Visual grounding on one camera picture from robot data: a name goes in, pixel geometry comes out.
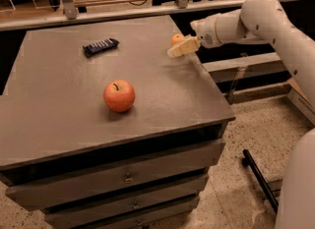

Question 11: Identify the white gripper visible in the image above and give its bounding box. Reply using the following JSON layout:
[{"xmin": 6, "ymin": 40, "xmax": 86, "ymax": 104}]
[{"xmin": 167, "ymin": 14, "xmax": 220, "ymax": 58}]

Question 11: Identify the small orange fruit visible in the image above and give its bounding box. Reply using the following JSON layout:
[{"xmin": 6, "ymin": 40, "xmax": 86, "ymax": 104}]
[{"xmin": 170, "ymin": 33, "xmax": 184, "ymax": 45}]

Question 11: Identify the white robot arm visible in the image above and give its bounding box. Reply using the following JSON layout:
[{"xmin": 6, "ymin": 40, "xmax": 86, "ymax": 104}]
[{"xmin": 167, "ymin": 0, "xmax": 315, "ymax": 229}]

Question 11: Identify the red apple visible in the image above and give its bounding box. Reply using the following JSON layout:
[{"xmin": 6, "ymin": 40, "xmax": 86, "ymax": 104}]
[{"xmin": 103, "ymin": 80, "xmax": 136, "ymax": 113}]

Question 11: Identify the grey low metal rack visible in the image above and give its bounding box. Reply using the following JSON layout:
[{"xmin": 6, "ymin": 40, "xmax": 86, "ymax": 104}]
[{"xmin": 202, "ymin": 51, "xmax": 293, "ymax": 105}]

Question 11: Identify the dark blue snack bar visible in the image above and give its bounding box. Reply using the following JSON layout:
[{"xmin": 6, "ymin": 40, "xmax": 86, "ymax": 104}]
[{"xmin": 83, "ymin": 38, "xmax": 119, "ymax": 57}]

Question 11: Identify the grey drawer cabinet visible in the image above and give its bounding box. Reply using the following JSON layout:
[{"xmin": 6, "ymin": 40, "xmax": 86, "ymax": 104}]
[{"xmin": 0, "ymin": 16, "xmax": 234, "ymax": 216}]

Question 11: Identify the black metal bar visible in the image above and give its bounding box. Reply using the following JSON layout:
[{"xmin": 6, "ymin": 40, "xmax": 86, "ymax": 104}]
[{"xmin": 242, "ymin": 149, "xmax": 279, "ymax": 213}]

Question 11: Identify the middle grey drawer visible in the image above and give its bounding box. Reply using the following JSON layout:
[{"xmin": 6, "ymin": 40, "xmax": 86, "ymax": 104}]
[{"xmin": 45, "ymin": 174, "xmax": 208, "ymax": 229}]

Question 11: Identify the grey drawer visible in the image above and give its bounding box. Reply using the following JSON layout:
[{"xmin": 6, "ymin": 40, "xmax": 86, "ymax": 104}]
[
  {"xmin": 45, "ymin": 174, "xmax": 208, "ymax": 229},
  {"xmin": 6, "ymin": 139, "xmax": 224, "ymax": 211},
  {"xmin": 84, "ymin": 196, "xmax": 199, "ymax": 229}
]

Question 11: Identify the bottom grey drawer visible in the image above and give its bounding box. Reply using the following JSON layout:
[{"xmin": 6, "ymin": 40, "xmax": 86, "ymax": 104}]
[{"xmin": 84, "ymin": 196, "xmax": 199, "ymax": 229}]

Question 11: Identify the top grey drawer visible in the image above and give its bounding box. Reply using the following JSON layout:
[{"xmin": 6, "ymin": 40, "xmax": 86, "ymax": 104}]
[{"xmin": 6, "ymin": 139, "xmax": 224, "ymax": 211}]

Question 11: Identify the grey metal railing frame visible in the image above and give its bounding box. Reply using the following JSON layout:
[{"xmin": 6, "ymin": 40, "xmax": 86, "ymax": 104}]
[{"xmin": 0, "ymin": 0, "xmax": 296, "ymax": 31}]

